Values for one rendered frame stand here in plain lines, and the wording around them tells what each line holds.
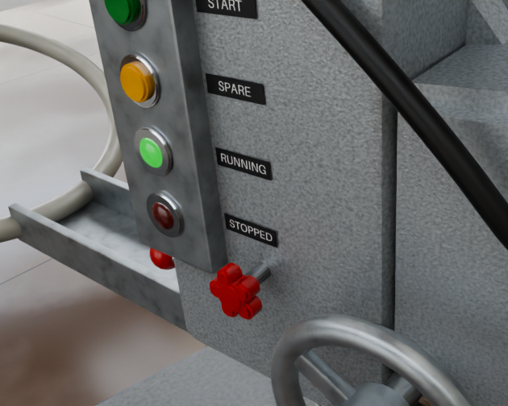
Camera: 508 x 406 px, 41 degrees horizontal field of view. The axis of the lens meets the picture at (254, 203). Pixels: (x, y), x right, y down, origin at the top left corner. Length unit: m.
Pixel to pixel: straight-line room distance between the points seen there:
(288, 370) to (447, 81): 0.20
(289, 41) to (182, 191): 0.14
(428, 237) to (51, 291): 2.48
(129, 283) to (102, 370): 1.65
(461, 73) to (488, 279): 0.11
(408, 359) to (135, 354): 2.06
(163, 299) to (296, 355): 0.30
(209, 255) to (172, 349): 1.90
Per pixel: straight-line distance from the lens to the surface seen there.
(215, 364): 1.02
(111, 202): 0.90
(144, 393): 1.00
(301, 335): 0.40
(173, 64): 0.42
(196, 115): 0.43
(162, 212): 0.49
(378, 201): 0.39
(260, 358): 0.54
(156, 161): 0.46
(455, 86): 0.36
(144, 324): 2.50
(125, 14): 0.43
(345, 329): 0.37
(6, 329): 2.68
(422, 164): 0.37
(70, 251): 0.80
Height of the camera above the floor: 1.55
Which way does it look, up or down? 30 degrees down
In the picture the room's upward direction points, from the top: 6 degrees counter-clockwise
